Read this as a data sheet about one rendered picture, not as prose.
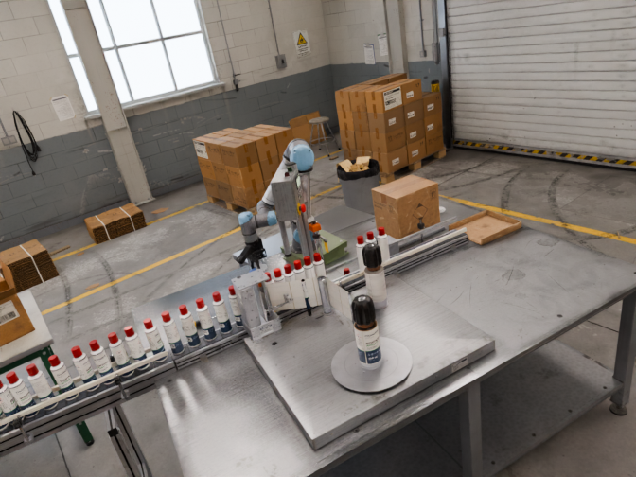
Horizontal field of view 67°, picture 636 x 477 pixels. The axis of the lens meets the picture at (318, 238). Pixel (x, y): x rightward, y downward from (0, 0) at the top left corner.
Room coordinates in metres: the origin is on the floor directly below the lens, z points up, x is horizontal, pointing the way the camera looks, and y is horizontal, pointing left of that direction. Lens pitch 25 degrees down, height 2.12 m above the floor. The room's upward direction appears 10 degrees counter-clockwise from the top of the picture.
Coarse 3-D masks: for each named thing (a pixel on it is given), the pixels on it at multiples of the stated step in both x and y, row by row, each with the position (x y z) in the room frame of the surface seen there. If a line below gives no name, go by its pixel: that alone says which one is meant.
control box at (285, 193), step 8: (280, 176) 2.09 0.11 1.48; (272, 184) 2.03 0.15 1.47; (280, 184) 2.02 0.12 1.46; (288, 184) 2.01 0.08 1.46; (272, 192) 2.03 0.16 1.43; (280, 192) 2.02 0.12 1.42; (288, 192) 2.01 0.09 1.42; (296, 192) 2.06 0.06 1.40; (280, 200) 2.02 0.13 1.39; (288, 200) 2.01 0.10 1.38; (296, 200) 2.03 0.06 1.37; (280, 208) 2.02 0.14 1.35; (288, 208) 2.02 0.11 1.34; (296, 208) 2.01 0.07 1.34; (280, 216) 2.02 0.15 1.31; (288, 216) 2.02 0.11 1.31; (296, 216) 2.01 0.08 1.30
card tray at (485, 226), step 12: (480, 216) 2.61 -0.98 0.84; (492, 216) 2.59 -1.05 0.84; (504, 216) 2.51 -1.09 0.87; (456, 228) 2.53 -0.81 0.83; (468, 228) 2.50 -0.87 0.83; (480, 228) 2.47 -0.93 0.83; (492, 228) 2.45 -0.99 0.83; (504, 228) 2.35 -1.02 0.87; (516, 228) 2.38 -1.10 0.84; (480, 240) 2.33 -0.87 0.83
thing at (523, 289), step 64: (448, 256) 2.23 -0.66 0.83; (512, 256) 2.11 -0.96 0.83; (576, 256) 2.00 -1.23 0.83; (512, 320) 1.61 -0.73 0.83; (576, 320) 1.54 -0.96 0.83; (192, 384) 1.58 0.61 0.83; (256, 384) 1.51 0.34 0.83; (448, 384) 1.32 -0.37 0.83; (192, 448) 1.25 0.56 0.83; (256, 448) 1.20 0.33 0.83; (320, 448) 1.15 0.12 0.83
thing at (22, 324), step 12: (0, 276) 2.63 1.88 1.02; (12, 276) 2.36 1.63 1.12; (0, 288) 2.53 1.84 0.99; (12, 288) 2.26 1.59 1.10; (0, 300) 2.30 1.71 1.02; (12, 300) 2.33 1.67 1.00; (0, 312) 2.28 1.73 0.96; (12, 312) 2.31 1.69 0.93; (24, 312) 2.34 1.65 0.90; (0, 324) 2.27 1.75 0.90; (12, 324) 2.30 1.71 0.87; (24, 324) 2.33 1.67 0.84; (0, 336) 2.25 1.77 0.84; (12, 336) 2.28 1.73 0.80
